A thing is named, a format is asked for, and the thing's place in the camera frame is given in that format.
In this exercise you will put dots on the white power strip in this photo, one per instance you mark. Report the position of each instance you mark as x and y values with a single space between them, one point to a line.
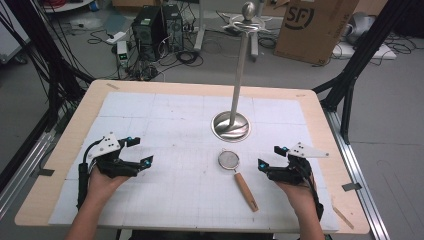
116 37

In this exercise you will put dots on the tan tape strip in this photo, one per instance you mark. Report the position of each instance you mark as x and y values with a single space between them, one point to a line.
112 86

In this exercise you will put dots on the person's right hand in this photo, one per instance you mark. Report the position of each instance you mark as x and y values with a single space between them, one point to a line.
300 196

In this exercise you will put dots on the slim black computer tower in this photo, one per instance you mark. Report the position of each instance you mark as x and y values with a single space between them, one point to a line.
173 28

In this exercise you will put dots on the white grid mat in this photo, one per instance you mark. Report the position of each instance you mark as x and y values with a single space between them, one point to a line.
183 200

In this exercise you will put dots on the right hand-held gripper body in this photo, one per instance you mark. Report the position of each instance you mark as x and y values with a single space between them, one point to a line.
293 173

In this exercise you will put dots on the black tape piece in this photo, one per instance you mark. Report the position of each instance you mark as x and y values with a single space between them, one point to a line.
45 172
351 187

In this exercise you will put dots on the person's left hand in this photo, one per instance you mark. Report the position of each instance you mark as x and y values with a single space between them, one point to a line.
101 185

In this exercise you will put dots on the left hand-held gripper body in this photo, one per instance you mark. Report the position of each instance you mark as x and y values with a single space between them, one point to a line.
110 165

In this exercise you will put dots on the large black computer tower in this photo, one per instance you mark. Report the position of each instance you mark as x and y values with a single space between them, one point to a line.
146 33

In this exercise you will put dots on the metal rack stand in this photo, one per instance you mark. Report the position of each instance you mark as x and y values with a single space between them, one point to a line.
237 76

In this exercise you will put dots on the white stand post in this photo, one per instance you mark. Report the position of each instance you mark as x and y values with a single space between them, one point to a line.
200 30

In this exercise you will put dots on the white device with green display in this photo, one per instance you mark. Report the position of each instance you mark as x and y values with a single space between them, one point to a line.
122 53

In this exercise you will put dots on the aluminium rail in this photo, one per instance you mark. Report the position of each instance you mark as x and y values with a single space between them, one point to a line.
360 186
23 170

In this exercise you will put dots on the white flat board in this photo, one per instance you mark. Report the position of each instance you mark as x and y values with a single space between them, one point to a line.
346 51

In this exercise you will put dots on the grey rounded device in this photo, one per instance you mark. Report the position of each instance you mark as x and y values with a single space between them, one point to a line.
358 26

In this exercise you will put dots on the brown cardboard box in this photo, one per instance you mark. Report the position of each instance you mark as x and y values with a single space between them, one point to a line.
313 36

